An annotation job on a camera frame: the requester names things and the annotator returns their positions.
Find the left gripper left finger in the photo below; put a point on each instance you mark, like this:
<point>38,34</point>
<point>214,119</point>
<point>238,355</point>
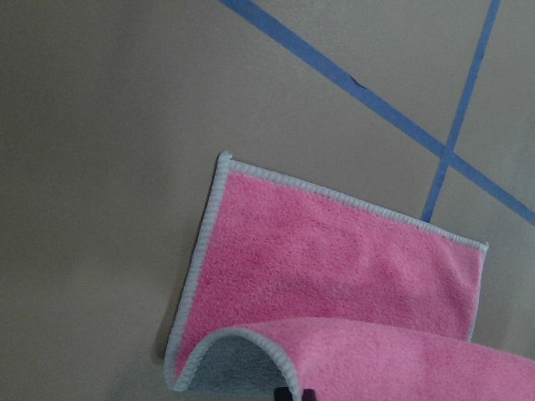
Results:
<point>281,394</point>

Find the pink and grey microfibre towel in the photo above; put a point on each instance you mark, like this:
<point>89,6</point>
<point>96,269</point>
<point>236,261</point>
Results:
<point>294,285</point>

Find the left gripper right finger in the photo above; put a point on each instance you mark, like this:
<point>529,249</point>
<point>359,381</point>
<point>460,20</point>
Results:
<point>309,395</point>

